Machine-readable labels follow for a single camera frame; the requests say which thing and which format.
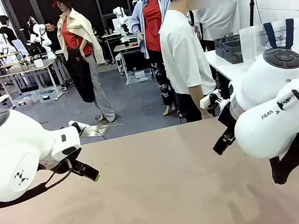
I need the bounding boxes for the seated man in black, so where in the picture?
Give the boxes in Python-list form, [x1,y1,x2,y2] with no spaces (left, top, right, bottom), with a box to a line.
[43,19,63,52]

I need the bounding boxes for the grey work desk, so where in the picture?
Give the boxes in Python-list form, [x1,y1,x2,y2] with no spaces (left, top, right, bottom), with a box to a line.
[0,57,72,110]

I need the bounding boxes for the mannequin with cream jacket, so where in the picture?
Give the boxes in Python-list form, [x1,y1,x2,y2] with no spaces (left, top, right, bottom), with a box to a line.
[49,0,118,130]

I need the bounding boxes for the person's right hand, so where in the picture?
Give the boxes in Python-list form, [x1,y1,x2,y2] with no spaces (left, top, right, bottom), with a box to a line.
[199,105,213,121]

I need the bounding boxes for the person's right forearm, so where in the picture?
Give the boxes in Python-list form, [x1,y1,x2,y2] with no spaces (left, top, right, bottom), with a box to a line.
[187,83,207,107]

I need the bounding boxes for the black left arm cable sleeve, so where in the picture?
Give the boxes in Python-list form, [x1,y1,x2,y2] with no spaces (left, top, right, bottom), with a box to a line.
[0,157,78,209]

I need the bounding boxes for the small grey background table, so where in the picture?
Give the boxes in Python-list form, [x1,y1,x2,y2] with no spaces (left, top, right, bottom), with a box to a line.
[112,40,146,74]

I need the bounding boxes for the clear plastic storage bin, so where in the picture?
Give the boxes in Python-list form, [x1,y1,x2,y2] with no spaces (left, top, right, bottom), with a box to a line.
[124,67,154,86]
[36,86,64,104]
[13,90,39,108]

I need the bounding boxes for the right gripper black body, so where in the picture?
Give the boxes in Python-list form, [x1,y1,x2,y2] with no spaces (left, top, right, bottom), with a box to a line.
[215,97,242,135]

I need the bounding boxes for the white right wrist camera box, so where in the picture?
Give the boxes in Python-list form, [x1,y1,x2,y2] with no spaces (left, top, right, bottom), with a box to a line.
[197,90,224,110]

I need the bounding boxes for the person in black t-shirt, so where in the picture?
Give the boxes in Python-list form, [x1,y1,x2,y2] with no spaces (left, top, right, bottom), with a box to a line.
[0,13,21,54]

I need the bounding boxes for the person in white shirt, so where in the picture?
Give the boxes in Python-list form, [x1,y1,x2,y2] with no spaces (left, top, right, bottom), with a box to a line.
[152,0,233,126]

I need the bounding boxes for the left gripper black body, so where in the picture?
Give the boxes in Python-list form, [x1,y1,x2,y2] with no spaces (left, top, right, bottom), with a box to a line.
[38,147,87,178]

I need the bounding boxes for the clear shopping bag navy handles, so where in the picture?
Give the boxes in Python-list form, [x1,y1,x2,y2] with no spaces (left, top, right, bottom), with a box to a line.
[237,18,299,69]

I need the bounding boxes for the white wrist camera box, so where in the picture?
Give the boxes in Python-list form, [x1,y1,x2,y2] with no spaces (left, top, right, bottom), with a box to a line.
[197,90,224,110]
[67,117,93,138]

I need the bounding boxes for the large white side table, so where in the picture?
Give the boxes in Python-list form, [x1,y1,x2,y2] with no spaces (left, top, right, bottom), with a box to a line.
[204,35,299,94]

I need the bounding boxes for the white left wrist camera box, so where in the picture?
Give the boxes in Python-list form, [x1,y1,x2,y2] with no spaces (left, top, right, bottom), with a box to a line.
[67,117,93,138]

